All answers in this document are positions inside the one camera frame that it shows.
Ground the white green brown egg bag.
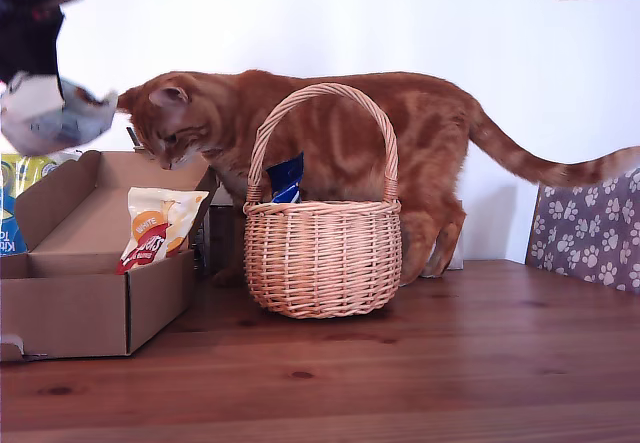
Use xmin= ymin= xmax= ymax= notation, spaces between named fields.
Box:
xmin=0 ymin=70 xmax=120 ymax=157

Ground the white red Maltesers bag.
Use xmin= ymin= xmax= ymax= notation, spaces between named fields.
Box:
xmin=116 ymin=186 xmax=210 ymax=276

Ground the blue candy bag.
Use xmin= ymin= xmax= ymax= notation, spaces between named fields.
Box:
xmin=264 ymin=151 xmax=306 ymax=205

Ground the brown cardboard box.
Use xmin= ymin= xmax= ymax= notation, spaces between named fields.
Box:
xmin=0 ymin=150 xmax=220 ymax=363

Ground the woven wicker basket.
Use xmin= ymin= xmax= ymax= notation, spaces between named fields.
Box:
xmin=243 ymin=82 xmax=403 ymax=320

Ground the yellow blue paper towel pack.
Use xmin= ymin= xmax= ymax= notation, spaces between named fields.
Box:
xmin=0 ymin=152 xmax=81 ymax=257

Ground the orange tabby cat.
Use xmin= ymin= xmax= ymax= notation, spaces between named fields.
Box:
xmin=115 ymin=68 xmax=640 ymax=287

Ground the wire utensil holder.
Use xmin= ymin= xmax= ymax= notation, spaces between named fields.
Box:
xmin=192 ymin=212 xmax=210 ymax=270

